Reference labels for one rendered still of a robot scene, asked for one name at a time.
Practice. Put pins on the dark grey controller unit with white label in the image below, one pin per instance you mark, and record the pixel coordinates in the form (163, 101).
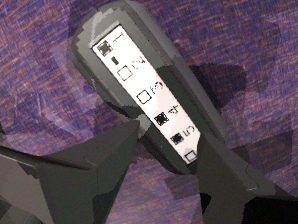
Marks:
(128, 59)

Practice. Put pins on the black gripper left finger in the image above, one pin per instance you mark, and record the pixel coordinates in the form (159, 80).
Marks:
(75, 186)

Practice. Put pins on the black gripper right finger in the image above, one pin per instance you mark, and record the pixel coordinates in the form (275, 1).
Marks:
(233, 192)

